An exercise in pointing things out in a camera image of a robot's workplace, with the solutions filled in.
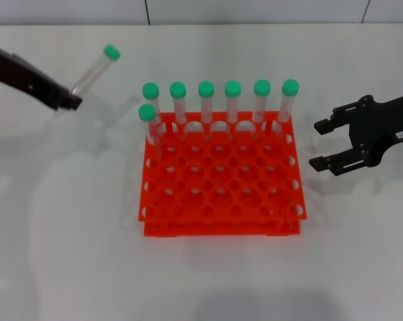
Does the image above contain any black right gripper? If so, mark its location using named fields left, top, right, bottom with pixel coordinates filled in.
left=309, top=90, right=403, bottom=177

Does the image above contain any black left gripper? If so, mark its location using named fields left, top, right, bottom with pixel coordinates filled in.
left=0, top=47, right=84, bottom=112

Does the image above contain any green-capped clear test tube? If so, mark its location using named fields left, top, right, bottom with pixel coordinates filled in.
left=169, top=81, right=189, bottom=138
left=141, top=82, right=165, bottom=148
left=274, top=79, right=301, bottom=134
left=138, top=103, right=164, bottom=158
left=71, top=43, right=122, bottom=98
left=197, top=80, right=216, bottom=138
left=224, top=80, right=242, bottom=136
left=252, top=79, right=272, bottom=130

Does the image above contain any orange test tube rack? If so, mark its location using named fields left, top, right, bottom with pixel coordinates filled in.
left=137, top=110, right=308, bottom=238

